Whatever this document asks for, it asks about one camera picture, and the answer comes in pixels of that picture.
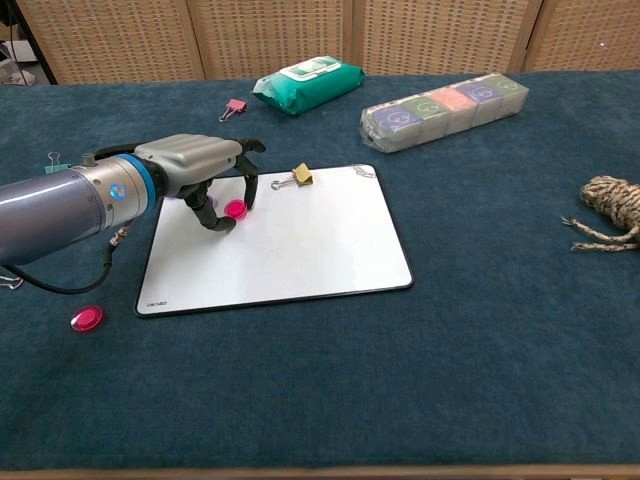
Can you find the pink round magnet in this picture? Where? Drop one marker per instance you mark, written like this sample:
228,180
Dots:
87,318
235,209

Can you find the woven wooden folding screen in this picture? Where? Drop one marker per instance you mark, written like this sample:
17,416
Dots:
275,35

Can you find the pink binder clip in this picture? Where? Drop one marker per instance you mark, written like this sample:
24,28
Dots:
236,105

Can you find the wrapped tissue multipack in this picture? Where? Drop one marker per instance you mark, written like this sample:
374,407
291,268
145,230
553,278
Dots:
440,112

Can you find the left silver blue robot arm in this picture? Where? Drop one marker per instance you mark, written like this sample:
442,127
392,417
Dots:
50,210

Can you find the blue felt table cloth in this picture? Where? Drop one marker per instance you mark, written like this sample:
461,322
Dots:
450,325

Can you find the silver paper clips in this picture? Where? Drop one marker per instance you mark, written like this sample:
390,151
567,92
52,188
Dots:
361,170

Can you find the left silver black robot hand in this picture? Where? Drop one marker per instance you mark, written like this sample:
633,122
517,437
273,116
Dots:
195,160

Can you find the black stapler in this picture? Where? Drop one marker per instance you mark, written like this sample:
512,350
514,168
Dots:
115,150

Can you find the white magnetic board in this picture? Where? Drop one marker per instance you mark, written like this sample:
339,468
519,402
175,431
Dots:
300,250

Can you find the green wet wipes pack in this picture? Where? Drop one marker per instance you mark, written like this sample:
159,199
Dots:
305,87

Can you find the teal binder clip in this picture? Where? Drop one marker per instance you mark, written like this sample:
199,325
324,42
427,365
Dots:
52,169

